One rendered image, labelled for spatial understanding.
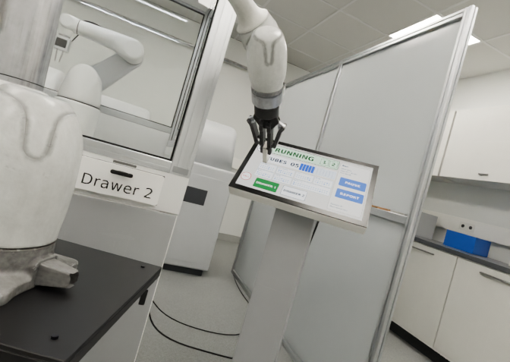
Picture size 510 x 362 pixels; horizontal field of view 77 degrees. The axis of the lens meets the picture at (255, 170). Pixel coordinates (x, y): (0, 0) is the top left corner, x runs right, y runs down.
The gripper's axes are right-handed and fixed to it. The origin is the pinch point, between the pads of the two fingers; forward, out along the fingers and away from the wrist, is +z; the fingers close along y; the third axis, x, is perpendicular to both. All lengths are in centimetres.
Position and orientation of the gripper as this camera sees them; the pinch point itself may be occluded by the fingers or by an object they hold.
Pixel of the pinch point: (266, 152)
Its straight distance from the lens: 109.5
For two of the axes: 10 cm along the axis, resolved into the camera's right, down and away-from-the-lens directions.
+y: -9.2, -2.7, 2.8
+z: 0.2, 6.9, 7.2
